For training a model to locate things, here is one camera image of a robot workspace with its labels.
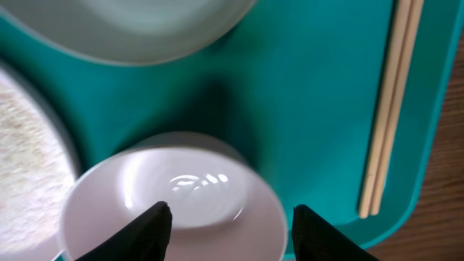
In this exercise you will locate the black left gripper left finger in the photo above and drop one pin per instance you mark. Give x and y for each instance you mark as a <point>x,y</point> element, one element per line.
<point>144,239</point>

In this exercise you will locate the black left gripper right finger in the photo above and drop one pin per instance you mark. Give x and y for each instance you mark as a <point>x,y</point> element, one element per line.
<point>314,239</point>

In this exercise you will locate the grey small saucer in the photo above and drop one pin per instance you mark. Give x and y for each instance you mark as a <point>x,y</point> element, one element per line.
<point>127,32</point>

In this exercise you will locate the large white plate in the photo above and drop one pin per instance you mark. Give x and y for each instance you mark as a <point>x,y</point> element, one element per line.
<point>38,169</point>

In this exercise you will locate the teal plastic tray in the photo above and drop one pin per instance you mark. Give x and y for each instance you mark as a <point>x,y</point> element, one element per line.
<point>293,88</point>

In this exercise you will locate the left wooden chopstick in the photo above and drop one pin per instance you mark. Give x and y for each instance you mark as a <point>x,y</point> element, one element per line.
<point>385,95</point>

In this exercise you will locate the wooden chopstick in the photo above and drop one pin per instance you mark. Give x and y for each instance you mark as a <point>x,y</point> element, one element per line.
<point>385,95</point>
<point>405,58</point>

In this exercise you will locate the right wooden chopstick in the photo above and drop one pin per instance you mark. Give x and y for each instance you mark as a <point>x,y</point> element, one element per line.
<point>405,58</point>

